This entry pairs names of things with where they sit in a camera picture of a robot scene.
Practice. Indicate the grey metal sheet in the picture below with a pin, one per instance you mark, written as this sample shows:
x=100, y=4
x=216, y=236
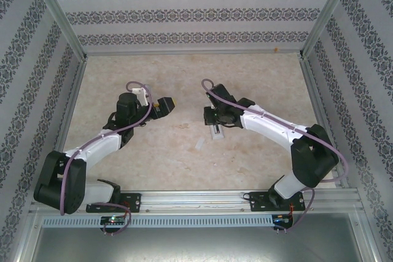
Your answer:
x=196, y=246

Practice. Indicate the white battery cover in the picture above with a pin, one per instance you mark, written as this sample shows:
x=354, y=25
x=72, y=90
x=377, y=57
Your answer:
x=200, y=144

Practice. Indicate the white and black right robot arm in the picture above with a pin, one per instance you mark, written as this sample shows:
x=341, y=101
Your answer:
x=267, y=124

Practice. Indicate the aluminium frame post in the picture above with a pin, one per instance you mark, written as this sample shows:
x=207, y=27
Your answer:
x=61, y=13
x=327, y=13

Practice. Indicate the circuit board with green light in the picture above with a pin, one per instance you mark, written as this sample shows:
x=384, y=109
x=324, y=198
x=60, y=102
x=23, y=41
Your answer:
x=113, y=220

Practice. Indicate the circuit board with blue light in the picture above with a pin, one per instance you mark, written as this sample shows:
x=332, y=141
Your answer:
x=281, y=219

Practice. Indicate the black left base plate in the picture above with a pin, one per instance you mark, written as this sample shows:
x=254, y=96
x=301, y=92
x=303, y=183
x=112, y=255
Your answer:
x=133, y=203

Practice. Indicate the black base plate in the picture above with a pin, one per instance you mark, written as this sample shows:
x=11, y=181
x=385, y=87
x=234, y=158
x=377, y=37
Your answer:
x=259, y=202
x=133, y=203

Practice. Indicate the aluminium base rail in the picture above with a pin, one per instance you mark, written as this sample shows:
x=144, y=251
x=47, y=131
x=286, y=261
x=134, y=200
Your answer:
x=196, y=202

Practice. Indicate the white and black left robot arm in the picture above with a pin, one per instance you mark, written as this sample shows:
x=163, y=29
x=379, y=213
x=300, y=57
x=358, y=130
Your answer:
x=98, y=145

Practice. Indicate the small white remote control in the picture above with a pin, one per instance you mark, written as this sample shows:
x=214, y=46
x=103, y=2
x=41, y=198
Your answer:
x=219, y=135

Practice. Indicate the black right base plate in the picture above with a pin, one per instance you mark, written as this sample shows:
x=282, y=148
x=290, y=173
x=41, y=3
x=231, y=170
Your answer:
x=259, y=202

